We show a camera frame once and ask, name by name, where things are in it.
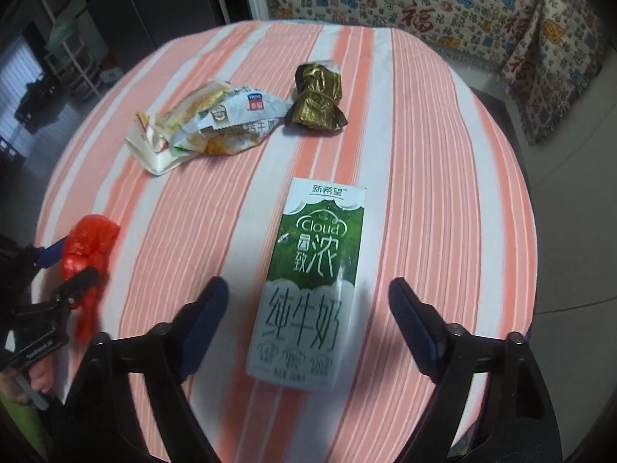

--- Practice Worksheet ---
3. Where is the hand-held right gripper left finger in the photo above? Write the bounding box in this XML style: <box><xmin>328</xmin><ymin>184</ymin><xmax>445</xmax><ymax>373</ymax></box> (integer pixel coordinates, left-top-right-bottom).
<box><xmin>62</xmin><ymin>277</ymin><xmax>229</xmax><ymax>463</ymax></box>

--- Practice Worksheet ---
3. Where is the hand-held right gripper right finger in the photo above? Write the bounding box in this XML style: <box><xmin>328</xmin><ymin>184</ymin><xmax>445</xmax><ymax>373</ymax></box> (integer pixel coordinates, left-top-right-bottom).
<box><xmin>388</xmin><ymin>277</ymin><xmax>565</xmax><ymax>463</ymax></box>

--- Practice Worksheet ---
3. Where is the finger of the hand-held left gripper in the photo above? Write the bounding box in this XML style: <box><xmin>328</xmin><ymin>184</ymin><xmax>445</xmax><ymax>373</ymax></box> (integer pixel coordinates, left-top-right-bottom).
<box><xmin>29</xmin><ymin>238</ymin><xmax>68</xmax><ymax>271</ymax></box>
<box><xmin>51</xmin><ymin>266</ymin><xmax>100</xmax><ymax>309</ymax></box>

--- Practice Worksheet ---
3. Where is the red plastic bag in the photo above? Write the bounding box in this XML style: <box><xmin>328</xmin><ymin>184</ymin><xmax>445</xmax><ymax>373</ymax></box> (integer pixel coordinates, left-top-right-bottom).
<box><xmin>60</xmin><ymin>215</ymin><xmax>121</xmax><ymax>343</ymax></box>

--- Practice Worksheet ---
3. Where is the green white milk carton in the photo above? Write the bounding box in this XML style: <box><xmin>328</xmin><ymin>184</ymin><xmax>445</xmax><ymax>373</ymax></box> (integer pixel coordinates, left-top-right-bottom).
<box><xmin>246</xmin><ymin>177</ymin><xmax>369</xmax><ymax>393</ymax></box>

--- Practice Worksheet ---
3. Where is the person's left hand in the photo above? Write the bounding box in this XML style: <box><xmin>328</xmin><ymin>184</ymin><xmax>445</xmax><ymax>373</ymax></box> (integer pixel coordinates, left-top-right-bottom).
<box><xmin>0</xmin><ymin>354</ymin><xmax>55</xmax><ymax>406</ymax></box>

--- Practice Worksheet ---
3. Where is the orange striped tablecloth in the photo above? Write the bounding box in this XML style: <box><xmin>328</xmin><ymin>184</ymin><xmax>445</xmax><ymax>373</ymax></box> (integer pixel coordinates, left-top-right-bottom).
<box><xmin>34</xmin><ymin>19</ymin><xmax>536</xmax><ymax>463</ymax></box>

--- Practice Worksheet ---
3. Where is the crumpled snack wrapper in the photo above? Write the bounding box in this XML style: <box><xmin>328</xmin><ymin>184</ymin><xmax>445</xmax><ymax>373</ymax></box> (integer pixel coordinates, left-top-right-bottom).
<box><xmin>124</xmin><ymin>79</ymin><xmax>292</xmax><ymax>177</ymax></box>

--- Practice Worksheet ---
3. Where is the white storage rack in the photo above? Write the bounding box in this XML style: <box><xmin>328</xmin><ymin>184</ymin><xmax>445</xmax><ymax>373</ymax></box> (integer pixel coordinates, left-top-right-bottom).
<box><xmin>39</xmin><ymin>0</ymin><xmax>104</xmax><ymax>102</ymax></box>

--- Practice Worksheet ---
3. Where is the gold foil wrapper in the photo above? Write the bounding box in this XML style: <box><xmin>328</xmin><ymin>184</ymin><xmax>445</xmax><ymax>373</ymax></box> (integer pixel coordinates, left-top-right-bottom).
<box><xmin>283</xmin><ymin>61</ymin><xmax>349</xmax><ymax>132</ymax></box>

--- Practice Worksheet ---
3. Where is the grey refrigerator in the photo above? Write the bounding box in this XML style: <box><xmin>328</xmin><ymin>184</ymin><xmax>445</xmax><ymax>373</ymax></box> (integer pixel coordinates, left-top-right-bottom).
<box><xmin>72</xmin><ymin>0</ymin><xmax>227</xmax><ymax>63</ymax></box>

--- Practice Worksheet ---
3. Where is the narrow printed blanket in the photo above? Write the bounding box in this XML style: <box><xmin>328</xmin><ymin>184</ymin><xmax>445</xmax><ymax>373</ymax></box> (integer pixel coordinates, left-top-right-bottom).
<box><xmin>499</xmin><ymin>0</ymin><xmax>614</xmax><ymax>146</ymax></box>

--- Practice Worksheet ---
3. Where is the large printed blanket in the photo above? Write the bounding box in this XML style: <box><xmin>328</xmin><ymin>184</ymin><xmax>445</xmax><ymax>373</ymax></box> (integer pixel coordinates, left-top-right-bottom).
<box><xmin>260</xmin><ymin>0</ymin><xmax>550</xmax><ymax>83</ymax></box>

